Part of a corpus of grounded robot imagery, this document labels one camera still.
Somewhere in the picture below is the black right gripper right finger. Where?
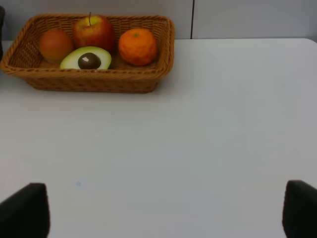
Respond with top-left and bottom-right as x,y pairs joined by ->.
282,180 -> 317,238

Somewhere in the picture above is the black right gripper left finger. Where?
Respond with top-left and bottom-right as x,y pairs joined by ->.
0,183 -> 51,238

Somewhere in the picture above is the orange wicker basket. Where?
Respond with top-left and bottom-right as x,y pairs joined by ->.
0,13 -> 175,93

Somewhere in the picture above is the halved avocado with pit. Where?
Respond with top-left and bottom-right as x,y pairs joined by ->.
60,46 -> 112,70

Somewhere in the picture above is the orange mandarin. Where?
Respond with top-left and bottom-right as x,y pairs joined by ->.
118,28 -> 158,66

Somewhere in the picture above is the red yellow apple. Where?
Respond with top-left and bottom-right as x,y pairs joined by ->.
72,14 -> 115,53

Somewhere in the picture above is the round peach-coloured bun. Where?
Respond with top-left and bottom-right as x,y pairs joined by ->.
39,29 -> 75,64

